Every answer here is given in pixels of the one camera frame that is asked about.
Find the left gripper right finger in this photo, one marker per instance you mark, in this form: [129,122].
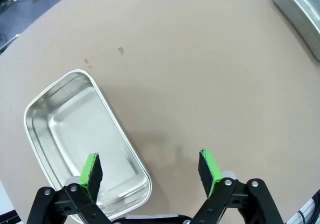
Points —
[212,174]

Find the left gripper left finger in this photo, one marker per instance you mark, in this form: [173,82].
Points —
[90,174]

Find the stainless steel rectangular container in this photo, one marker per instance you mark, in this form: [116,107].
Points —
[75,124]
[295,14]

